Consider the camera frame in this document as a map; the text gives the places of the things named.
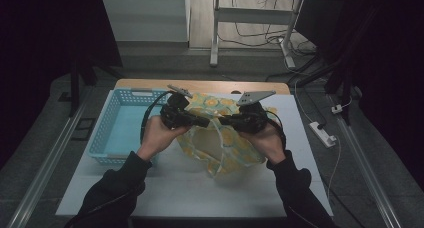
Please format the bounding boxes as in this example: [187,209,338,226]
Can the white metal desk frame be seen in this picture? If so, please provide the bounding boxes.
[209,0,305,69]

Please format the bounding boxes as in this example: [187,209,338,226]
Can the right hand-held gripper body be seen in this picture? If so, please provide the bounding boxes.
[236,90,277,134]

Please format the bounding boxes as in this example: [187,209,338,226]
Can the blue plastic basket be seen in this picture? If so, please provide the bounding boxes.
[87,87,175,166]

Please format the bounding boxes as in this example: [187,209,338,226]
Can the white power strip cable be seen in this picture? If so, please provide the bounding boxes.
[324,134,343,202]

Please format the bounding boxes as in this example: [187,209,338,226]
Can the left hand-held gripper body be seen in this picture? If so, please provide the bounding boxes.
[160,84,194,129]

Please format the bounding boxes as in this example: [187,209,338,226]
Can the black floor cables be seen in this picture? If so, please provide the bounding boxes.
[218,0,318,57]

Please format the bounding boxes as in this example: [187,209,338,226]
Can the black metal stand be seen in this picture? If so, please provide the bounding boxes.
[68,51,116,118]
[293,7,368,126]

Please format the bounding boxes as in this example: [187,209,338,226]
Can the white cabinet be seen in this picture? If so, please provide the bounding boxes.
[100,0,191,43]

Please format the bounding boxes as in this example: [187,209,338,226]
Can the thin white floor cable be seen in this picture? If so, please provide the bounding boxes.
[283,54,321,124]

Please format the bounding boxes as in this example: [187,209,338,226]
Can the aluminium floor rail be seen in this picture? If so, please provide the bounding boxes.
[6,87,92,228]
[328,94,404,228]

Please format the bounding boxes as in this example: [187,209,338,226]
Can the person's left hand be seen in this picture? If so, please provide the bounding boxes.
[137,116,189,162]

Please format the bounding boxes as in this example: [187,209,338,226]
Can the right hand-held gripper cable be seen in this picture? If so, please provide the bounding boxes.
[264,110,288,150]

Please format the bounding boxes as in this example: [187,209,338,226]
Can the orange print cloth bag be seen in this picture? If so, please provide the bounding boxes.
[176,92,278,179]

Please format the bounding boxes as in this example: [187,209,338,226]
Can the person's right hand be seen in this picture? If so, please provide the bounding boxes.
[239,122,286,165]

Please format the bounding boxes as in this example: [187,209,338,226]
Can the white power strip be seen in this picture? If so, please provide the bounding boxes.
[308,121,338,148]

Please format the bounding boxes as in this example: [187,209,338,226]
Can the white table mat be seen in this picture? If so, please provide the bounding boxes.
[55,91,334,219]

